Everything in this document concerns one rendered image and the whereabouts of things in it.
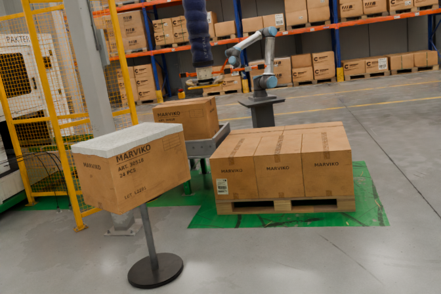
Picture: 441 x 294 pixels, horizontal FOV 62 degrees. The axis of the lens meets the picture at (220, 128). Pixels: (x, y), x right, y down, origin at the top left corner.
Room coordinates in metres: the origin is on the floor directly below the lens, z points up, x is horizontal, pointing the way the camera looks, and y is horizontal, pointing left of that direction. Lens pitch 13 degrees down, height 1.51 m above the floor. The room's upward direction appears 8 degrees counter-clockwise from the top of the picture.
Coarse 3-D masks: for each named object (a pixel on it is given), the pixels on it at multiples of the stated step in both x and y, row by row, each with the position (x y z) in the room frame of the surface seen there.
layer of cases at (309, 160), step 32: (256, 128) 4.02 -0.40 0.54; (288, 128) 3.81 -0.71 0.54; (320, 128) 3.62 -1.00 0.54; (224, 160) 3.10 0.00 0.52; (256, 160) 3.03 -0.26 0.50; (288, 160) 2.96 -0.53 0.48; (320, 160) 2.89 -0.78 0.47; (224, 192) 3.12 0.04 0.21; (256, 192) 3.04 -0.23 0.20; (288, 192) 2.97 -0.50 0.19; (320, 192) 2.90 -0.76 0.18; (352, 192) 2.83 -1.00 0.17
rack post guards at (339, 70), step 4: (340, 68) 10.36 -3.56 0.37; (340, 72) 10.36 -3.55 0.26; (340, 76) 10.36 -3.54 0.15; (244, 80) 10.90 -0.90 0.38; (340, 80) 10.36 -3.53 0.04; (244, 84) 10.90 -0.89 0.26; (244, 88) 10.90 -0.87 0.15; (248, 88) 10.90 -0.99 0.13; (156, 92) 11.44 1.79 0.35; (160, 92) 11.43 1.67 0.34; (244, 92) 10.91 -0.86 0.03; (248, 92) 10.89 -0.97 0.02; (156, 96) 11.47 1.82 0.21; (160, 96) 11.42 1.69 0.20; (160, 100) 11.43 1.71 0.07
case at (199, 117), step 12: (156, 108) 3.91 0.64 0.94; (168, 108) 3.87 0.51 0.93; (180, 108) 3.84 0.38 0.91; (192, 108) 3.81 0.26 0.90; (204, 108) 3.77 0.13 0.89; (216, 108) 4.14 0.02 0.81; (156, 120) 3.92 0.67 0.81; (168, 120) 3.88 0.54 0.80; (180, 120) 3.84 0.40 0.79; (192, 120) 3.81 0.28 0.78; (204, 120) 3.78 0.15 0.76; (216, 120) 4.07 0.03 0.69; (192, 132) 3.82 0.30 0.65; (204, 132) 3.78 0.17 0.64; (216, 132) 4.00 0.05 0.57
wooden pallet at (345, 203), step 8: (216, 200) 3.14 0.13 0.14; (224, 200) 3.12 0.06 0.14; (232, 200) 3.10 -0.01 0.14; (240, 200) 3.08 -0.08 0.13; (248, 200) 3.06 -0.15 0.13; (256, 200) 3.04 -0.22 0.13; (264, 200) 3.02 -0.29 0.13; (272, 200) 3.00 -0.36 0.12; (280, 200) 2.99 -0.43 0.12; (288, 200) 2.97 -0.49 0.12; (336, 200) 2.95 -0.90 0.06; (344, 200) 2.85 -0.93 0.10; (352, 200) 2.83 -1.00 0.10; (224, 208) 3.12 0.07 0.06; (232, 208) 3.13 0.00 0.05; (240, 208) 3.16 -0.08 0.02; (248, 208) 3.13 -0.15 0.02; (256, 208) 3.11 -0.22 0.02; (264, 208) 3.09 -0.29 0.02; (272, 208) 3.06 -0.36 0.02; (280, 208) 2.99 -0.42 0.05; (288, 208) 2.97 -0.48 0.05; (296, 208) 3.00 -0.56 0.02; (304, 208) 2.97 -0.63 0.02; (312, 208) 2.95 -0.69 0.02; (320, 208) 2.93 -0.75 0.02; (328, 208) 2.91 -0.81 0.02; (336, 208) 2.89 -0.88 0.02; (344, 208) 2.85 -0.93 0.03; (352, 208) 2.83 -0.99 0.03
